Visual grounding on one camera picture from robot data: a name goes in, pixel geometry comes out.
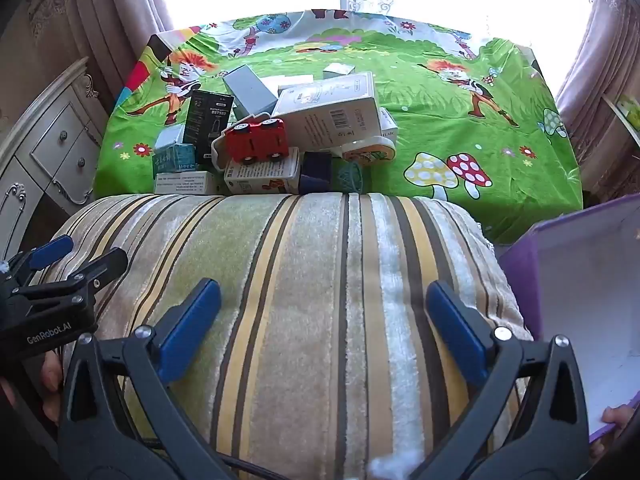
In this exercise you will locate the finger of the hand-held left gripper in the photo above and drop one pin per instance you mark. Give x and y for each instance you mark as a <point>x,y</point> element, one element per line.
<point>50,251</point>
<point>100,267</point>

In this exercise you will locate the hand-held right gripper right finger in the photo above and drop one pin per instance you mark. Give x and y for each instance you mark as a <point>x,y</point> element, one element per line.
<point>457,332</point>

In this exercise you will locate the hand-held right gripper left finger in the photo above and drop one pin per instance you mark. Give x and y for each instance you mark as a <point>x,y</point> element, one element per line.
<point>192,327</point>

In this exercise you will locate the white box with text lines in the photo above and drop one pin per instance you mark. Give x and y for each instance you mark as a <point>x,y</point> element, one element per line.
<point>182,182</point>

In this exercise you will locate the teal box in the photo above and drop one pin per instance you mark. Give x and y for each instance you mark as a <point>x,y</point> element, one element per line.
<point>172,157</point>

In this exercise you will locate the purple cardboard box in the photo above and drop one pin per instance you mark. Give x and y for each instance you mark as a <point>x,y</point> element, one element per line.
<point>590,310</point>

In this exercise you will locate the white box red blue print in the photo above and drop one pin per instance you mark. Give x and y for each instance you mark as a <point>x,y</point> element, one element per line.
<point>250,175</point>

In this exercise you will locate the white plastic device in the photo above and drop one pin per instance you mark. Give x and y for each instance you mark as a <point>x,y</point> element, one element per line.
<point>218,152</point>

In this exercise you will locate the black box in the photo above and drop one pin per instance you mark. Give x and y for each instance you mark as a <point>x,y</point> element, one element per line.
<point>207,120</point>

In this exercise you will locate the red toy car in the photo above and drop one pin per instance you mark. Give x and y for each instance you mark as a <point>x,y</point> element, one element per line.
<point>255,142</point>

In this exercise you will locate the tall grey white box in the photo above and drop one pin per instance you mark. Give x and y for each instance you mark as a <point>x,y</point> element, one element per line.
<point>247,91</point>

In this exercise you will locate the large white barcode box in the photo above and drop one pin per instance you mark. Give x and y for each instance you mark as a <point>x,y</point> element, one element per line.
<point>330,115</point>

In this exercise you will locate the person's left hand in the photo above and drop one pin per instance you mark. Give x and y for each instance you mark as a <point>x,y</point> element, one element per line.
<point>51,377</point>

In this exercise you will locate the white carved dresser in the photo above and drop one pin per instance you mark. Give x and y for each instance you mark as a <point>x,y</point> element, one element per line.
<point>55,150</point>

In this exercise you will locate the striped plush cushion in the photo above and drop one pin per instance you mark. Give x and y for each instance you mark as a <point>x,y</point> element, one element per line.
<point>310,310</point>

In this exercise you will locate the pale blue box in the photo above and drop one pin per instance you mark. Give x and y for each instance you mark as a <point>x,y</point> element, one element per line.
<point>170,137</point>

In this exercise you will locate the teal mesh holder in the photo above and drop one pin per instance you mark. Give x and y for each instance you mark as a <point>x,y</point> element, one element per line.
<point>350,177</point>

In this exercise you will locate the green cartoon printed cloth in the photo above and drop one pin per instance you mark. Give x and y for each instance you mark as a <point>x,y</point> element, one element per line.
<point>440,125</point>

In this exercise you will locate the small silver white cube box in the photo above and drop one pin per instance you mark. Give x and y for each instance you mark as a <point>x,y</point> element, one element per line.
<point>338,71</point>

